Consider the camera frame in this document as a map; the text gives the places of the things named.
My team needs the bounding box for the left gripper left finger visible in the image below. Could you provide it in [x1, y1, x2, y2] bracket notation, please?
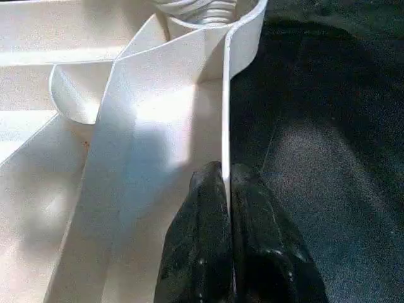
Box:
[154, 161, 234, 303]

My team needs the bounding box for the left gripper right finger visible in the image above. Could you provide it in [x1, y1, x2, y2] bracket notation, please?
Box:
[230, 163, 330, 303]

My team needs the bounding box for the white plastic table leg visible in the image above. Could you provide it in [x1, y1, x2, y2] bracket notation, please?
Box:
[150, 0, 242, 27]

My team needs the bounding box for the black mat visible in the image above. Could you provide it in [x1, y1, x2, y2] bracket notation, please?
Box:
[227, 0, 404, 303]

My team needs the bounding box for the white plastic table top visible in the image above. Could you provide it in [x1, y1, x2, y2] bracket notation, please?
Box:
[0, 0, 270, 303]

